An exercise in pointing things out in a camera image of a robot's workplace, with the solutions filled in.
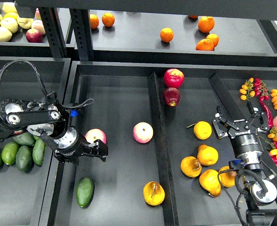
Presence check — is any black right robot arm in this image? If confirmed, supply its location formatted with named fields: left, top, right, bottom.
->
left=212, top=102, right=277, bottom=226

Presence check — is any yellow round pear with stem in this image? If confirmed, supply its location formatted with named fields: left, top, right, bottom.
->
left=186, top=121, right=212, bottom=140

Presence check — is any black tray divider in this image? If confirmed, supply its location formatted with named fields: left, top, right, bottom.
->
left=147, top=72, right=179, bottom=226
left=209, top=74, right=277, bottom=185

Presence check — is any dark red apple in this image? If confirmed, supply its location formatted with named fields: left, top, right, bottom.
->
left=163, top=87, right=180, bottom=107

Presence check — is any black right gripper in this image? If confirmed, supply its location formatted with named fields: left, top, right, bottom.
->
left=212, top=101, right=270, bottom=165

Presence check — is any red cherry tomato bunch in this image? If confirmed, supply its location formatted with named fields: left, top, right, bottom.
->
left=253, top=78, right=269, bottom=101

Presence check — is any yellow pear brown stem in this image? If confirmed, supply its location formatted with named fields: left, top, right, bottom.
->
left=180, top=156, right=202, bottom=178

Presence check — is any light green avocado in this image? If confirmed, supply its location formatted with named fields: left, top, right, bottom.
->
left=1, top=142, right=19, bottom=165

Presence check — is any orange centre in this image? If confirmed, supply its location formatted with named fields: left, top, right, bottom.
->
left=160, top=27, right=174, bottom=43

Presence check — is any orange small right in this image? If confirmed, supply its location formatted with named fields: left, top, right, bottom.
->
left=206, top=33, right=220, bottom=47

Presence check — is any black shelf post left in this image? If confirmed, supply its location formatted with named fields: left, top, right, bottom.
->
left=38, top=7, right=67, bottom=58

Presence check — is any dark green avocado bottom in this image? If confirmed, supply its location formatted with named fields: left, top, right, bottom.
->
left=16, top=145, right=33, bottom=171

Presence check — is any large orange right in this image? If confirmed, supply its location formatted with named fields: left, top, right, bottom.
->
left=198, top=16, right=215, bottom=33

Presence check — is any pink apple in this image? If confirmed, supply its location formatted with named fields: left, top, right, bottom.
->
left=133, top=122, right=153, bottom=144
left=85, top=128, right=107, bottom=144

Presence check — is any pink apple left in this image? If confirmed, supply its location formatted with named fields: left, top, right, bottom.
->
left=85, top=128, right=107, bottom=144

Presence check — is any orange front right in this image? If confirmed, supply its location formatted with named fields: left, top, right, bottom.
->
left=195, top=39, right=214, bottom=51

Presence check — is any orange far left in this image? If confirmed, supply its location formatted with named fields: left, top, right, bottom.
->
left=89, top=14, right=99, bottom=29

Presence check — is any dark green avocado middle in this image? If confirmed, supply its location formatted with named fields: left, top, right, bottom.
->
left=13, top=132, right=36, bottom=146

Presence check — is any orange cherry tomato bunch left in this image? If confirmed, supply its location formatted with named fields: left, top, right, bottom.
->
left=239, top=78, right=255, bottom=101

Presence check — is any red apple upper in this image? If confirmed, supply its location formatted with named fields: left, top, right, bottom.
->
left=164, top=68, right=184, bottom=89

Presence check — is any pink apple centre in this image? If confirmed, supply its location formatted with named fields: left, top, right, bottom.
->
left=133, top=122, right=153, bottom=144

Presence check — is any pink peach on shelf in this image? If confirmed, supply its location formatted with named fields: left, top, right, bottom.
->
left=32, top=20, right=46, bottom=35

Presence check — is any orange under shelf edge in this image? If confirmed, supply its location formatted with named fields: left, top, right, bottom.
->
left=188, top=15, right=198, bottom=19

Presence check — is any black centre tray divider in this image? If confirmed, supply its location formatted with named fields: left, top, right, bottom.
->
left=147, top=72, right=179, bottom=226

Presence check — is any black shelf post right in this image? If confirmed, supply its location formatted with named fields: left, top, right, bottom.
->
left=70, top=8, right=95, bottom=61

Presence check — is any red apple on shelf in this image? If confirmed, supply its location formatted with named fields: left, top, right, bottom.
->
left=25, top=29, right=43, bottom=43

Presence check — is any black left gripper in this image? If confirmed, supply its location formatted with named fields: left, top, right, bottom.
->
left=54, top=127, right=108, bottom=164

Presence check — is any black shelf post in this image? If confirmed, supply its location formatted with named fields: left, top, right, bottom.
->
left=38, top=7, right=67, bottom=58
left=70, top=8, right=95, bottom=61

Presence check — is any red chili pepper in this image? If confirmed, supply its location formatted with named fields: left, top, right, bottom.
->
left=259, top=96, right=273, bottom=129

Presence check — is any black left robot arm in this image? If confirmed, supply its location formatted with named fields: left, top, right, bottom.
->
left=0, top=59, right=108, bottom=164

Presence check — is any black right tray divider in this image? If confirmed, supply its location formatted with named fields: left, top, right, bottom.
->
left=209, top=74, right=277, bottom=185

